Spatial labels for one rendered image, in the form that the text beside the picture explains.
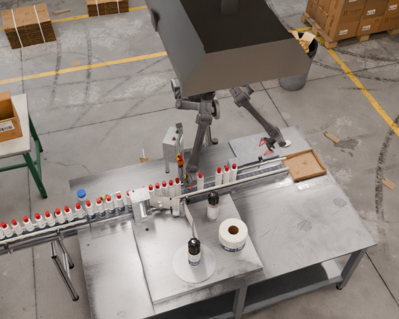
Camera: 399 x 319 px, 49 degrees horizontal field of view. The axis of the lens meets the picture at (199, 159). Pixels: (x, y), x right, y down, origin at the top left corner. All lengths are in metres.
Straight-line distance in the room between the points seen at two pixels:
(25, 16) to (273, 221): 4.85
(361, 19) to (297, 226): 3.93
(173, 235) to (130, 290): 0.50
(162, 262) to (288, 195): 1.16
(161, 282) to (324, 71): 4.06
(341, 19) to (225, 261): 4.21
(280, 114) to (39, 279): 3.26
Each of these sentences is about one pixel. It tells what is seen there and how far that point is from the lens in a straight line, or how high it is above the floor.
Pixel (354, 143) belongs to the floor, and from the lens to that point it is 5.33.
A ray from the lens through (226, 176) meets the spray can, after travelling 3.44.
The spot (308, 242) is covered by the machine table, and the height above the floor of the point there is 0.83.
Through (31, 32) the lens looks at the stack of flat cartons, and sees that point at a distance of 6.82.
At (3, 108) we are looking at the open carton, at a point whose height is 0.94.
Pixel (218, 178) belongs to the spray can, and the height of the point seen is 0.99.
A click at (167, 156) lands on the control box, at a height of 1.35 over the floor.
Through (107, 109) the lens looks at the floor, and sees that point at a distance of 5.54.
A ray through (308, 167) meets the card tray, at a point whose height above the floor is 0.83.
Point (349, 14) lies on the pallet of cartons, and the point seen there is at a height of 0.53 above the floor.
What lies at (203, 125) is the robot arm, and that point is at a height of 1.56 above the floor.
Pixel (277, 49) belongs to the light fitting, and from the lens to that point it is 0.51.
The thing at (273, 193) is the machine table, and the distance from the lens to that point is 3.58.
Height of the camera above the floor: 3.67
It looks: 49 degrees down
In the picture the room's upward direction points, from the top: straight up
